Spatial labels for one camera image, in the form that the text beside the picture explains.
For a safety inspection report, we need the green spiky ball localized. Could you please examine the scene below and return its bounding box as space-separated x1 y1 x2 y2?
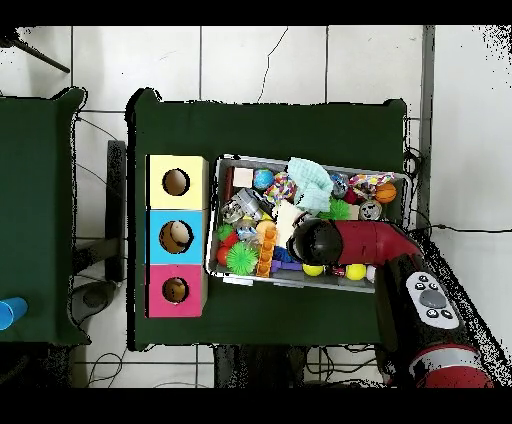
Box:
227 243 259 277

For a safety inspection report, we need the dark green table cloth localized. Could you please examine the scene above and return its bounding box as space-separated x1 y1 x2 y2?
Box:
0 87 88 345
127 87 409 352

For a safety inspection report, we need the smooth yellow ball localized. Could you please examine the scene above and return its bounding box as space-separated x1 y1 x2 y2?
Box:
345 263 368 282

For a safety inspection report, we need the pale wooden cube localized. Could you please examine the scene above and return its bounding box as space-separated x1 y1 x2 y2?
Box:
232 167 255 189

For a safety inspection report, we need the large green fuzzy ball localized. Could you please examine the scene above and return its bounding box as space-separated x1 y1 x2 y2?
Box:
321 198 353 222

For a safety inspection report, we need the colourful polka dot fabric toy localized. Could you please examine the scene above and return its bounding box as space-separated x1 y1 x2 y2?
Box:
349 173 396 198

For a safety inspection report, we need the wooden box with three holes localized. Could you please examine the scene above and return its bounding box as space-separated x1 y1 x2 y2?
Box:
144 153 211 319

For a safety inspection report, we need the black tripod leg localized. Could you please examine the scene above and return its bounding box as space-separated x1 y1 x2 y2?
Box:
0 27 72 75

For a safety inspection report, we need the black equipment stand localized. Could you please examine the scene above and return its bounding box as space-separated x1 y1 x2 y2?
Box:
70 139 129 321

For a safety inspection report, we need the colourful patchwork fabric toy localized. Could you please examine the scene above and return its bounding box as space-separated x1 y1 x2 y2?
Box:
265 171 298 204

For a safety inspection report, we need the blue globe ball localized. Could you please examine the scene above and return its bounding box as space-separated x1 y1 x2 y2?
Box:
252 168 276 190

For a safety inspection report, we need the orange basketball toy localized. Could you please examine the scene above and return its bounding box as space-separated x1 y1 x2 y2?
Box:
375 183 398 205

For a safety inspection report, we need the cream yellow waffle cloth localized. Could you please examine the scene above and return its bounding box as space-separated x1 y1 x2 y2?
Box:
274 199 310 235

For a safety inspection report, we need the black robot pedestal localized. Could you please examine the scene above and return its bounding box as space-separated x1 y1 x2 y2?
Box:
214 343 377 389

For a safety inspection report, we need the orange plastic block toy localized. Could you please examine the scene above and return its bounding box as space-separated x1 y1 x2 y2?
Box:
255 219 279 278

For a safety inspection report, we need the clear mesh bin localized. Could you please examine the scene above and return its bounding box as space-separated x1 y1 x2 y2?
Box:
205 153 413 296

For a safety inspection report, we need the mint green waffle cloth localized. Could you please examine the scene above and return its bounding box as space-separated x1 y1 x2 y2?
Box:
286 157 336 214

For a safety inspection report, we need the silver black metal can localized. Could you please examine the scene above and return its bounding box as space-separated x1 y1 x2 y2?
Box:
221 199 246 225

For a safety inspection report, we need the blue plastic cup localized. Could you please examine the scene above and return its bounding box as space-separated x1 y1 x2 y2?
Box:
0 297 29 331

